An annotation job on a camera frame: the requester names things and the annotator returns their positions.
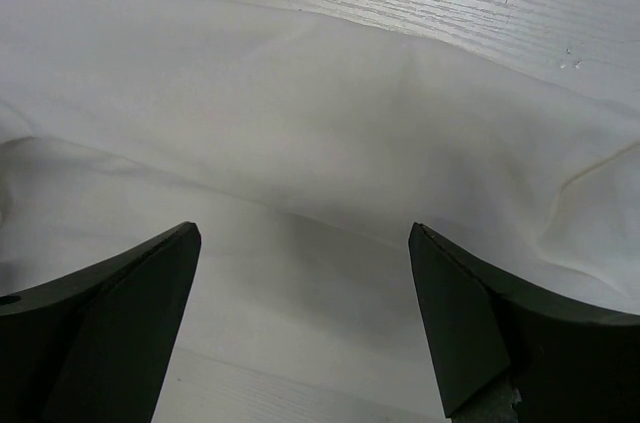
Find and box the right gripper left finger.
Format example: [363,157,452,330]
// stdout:
[1,222,201,423]

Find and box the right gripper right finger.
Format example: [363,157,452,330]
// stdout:
[409,224,639,422]

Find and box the white shirt red logo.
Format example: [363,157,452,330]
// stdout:
[1,0,639,312]

